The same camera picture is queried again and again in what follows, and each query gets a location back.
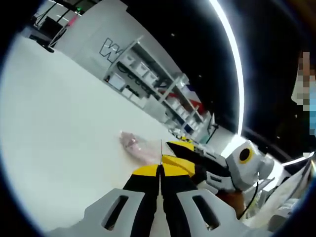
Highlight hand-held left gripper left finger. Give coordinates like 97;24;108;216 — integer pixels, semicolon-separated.
48;162;162;237

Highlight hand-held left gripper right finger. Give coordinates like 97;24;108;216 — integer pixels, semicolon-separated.
159;164;270;237

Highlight clear resealable bag pink contents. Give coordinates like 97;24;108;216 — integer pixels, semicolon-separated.
118;130;165;166

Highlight person's right hand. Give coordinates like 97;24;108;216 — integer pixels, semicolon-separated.
216;190;248;220

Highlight grey metal storage rack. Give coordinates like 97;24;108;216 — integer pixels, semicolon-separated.
103;36;213;135

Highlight long ceiling light strip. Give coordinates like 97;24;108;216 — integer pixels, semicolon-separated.
209;0;245;135

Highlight group of white storage bins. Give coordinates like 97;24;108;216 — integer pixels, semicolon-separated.
108;53;200;133

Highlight thin tripod stand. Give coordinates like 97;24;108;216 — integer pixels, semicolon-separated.
48;17;73;48

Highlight black cabinet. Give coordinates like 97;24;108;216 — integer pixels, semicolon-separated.
40;16;62;38

